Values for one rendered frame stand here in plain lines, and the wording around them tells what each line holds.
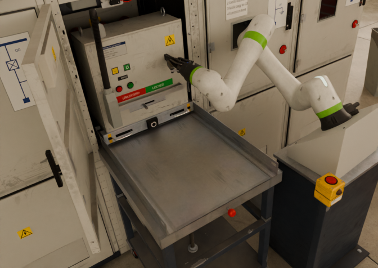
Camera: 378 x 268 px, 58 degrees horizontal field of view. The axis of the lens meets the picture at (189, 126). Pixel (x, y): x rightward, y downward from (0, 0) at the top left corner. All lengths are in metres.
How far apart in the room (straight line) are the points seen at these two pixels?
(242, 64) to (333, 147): 0.54
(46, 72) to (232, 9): 1.10
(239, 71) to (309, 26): 0.93
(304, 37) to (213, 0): 0.80
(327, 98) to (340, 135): 0.23
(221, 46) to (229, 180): 0.77
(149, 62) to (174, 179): 0.59
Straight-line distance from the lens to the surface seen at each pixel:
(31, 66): 0.92
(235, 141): 1.70
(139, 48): 1.66
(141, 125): 1.81
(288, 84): 1.83
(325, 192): 1.48
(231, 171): 1.55
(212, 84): 1.39
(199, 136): 1.77
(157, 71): 1.75
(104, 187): 1.96
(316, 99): 1.71
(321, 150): 1.65
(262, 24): 1.67
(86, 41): 1.60
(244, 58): 1.58
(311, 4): 2.34
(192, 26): 1.79
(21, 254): 2.06
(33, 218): 1.92
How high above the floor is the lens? 1.88
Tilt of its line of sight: 34 degrees down
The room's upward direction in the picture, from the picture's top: 5 degrees counter-clockwise
